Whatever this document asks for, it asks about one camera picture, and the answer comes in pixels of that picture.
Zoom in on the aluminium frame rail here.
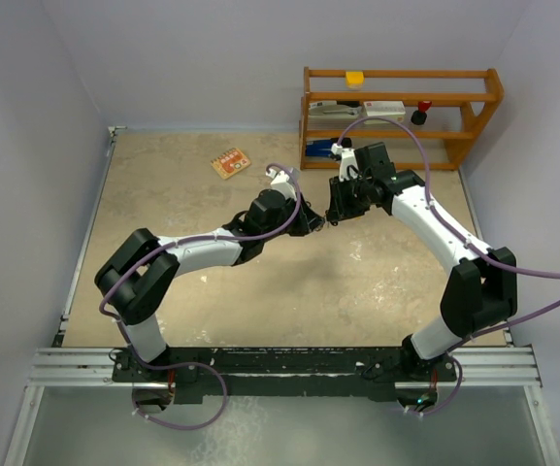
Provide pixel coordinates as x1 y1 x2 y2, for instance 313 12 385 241
27 346 543 386

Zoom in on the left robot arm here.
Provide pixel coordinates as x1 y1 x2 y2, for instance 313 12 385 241
94 188 325 381

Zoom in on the white stapler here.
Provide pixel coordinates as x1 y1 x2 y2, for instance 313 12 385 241
308 100 362 119

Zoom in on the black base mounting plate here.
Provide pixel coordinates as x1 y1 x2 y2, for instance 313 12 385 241
112 347 457 405

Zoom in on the orange spiral notebook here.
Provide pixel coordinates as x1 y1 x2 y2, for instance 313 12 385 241
211 148 251 180

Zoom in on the red and black stamp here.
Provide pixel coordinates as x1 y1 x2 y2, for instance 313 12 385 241
411 101 432 126

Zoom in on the yellow-lidded container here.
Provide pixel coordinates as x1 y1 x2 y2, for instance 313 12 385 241
345 71 365 90

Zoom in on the wooden shelf rack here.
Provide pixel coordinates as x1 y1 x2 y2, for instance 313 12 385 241
299 68 505 171

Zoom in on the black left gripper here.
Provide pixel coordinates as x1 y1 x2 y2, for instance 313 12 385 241
261 193 323 243

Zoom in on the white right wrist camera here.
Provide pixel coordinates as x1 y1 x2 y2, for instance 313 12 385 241
331 143 360 183

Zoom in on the white and red box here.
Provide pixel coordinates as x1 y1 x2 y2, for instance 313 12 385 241
360 101 406 122

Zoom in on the blue stapler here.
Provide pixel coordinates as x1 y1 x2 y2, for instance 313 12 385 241
305 138 341 161

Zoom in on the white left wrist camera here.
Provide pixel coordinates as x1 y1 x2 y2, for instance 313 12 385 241
266 167 300 200

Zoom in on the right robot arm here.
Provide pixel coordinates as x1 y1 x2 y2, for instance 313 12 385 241
326 143 517 380

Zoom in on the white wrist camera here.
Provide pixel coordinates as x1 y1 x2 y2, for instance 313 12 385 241
266 167 300 200
331 143 360 183

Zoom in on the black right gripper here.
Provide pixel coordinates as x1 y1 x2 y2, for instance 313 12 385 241
329 173 373 221

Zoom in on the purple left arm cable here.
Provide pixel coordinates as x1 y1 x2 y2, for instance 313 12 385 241
99 163 303 431

